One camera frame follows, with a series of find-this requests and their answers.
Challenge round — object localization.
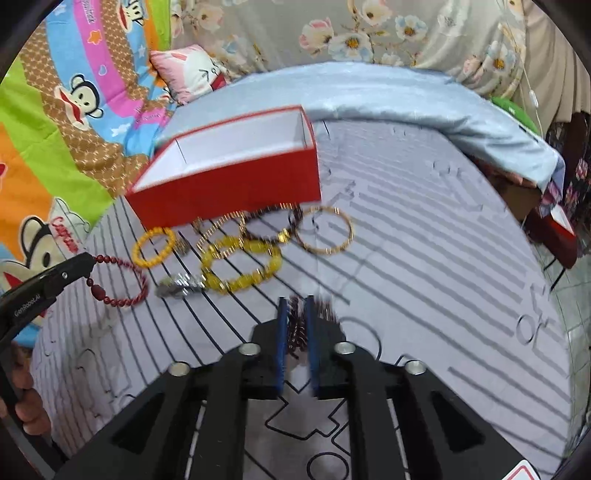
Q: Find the dark red bead bracelet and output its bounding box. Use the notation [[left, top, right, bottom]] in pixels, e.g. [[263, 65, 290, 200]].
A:
[[85, 254, 150, 309]]

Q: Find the silver metal watch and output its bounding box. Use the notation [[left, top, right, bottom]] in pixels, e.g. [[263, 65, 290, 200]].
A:
[[155, 273, 206, 298]]

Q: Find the orange bead bracelet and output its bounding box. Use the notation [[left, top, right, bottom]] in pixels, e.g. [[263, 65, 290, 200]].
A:
[[131, 226, 180, 270]]

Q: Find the garnet multi-strand bracelet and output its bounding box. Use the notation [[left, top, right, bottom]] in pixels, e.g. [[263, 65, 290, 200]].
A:
[[285, 294, 341, 358]]

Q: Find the yellow bead bracelet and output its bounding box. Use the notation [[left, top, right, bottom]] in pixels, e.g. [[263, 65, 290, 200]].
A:
[[200, 235, 283, 295]]

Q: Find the gold chain necklace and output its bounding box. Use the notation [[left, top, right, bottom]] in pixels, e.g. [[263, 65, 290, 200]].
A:
[[192, 211, 249, 255]]

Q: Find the dark brown bead bracelet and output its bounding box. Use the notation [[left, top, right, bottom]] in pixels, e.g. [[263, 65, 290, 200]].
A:
[[239, 204, 305, 245]]

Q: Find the thin gold bangle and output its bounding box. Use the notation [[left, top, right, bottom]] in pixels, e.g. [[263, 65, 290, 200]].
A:
[[293, 205, 356, 257]]

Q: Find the red cardboard box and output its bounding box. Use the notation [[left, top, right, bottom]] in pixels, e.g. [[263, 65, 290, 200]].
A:
[[125, 106, 322, 229]]

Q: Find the person's left hand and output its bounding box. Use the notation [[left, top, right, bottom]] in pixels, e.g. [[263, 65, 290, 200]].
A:
[[8, 343, 51, 436]]

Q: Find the grey striped bed sheet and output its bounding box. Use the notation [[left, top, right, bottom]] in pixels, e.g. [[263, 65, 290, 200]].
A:
[[32, 121, 573, 479]]

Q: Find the colourful monkey cartoon sheet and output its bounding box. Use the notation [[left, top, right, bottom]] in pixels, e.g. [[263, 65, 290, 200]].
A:
[[1, 1, 173, 291]]

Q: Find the red stool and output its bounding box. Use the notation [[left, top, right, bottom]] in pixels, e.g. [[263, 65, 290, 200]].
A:
[[525, 209, 577, 269]]

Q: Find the pink bunny pillow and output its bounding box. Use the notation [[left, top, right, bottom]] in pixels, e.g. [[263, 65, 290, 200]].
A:
[[150, 45, 226, 105]]

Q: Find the light blue folded quilt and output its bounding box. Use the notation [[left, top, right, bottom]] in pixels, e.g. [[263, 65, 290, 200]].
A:
[[154, 62, 565, 189]]

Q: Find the grey floral blanket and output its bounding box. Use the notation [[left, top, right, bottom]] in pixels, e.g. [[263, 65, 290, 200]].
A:
[[169, 0, 527, 97]]

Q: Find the white cable with switch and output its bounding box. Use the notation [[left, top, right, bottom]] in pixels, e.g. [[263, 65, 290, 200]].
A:
[[505, 0, 546, 135]]

